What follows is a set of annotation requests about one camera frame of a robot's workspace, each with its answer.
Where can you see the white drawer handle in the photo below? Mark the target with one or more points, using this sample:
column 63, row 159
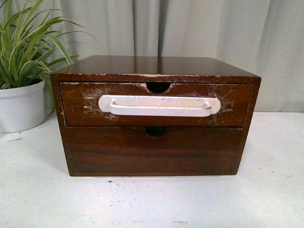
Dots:
column 172, row 106

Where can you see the wooden drawer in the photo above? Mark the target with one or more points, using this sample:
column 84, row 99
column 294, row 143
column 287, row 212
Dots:
column 181, row 151
column 80, row 103

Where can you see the dark wooden drawer cabinet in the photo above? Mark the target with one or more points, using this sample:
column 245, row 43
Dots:
column 158, row 73

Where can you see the white plant pot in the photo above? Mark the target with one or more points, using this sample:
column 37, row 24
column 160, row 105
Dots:
column 22, row 108

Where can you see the white curtain backdrop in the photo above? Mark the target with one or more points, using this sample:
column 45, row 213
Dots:
column 264, row 37

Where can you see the green spider plant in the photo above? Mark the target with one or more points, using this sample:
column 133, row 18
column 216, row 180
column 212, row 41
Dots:
column 29, row 46

